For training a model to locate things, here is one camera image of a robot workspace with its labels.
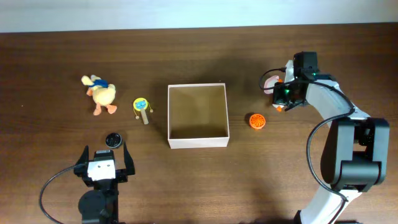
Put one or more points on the black round puck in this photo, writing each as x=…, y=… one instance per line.
x=113, y=140

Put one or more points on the white cardboard box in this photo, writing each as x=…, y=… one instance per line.
x=197, y=116

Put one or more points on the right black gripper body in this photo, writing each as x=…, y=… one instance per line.
x=287, y=98

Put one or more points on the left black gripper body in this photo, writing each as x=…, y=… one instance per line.
x=110, y=185

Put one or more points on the orange round cage ball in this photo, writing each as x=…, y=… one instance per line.
x=257, y=121

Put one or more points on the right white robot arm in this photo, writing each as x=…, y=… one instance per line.
x=354, y=157

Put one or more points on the white duck pink hat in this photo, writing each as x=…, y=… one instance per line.
x=270, y=82

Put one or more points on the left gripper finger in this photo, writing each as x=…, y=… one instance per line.
x=128, y=161
x=84, y=158

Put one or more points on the yellow plush duck toy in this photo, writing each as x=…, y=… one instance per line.
x=102, y=93

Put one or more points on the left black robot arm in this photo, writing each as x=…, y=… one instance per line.
x=100, y=204

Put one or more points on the yellow rattle drum toy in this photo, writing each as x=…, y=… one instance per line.
x=140, y=105

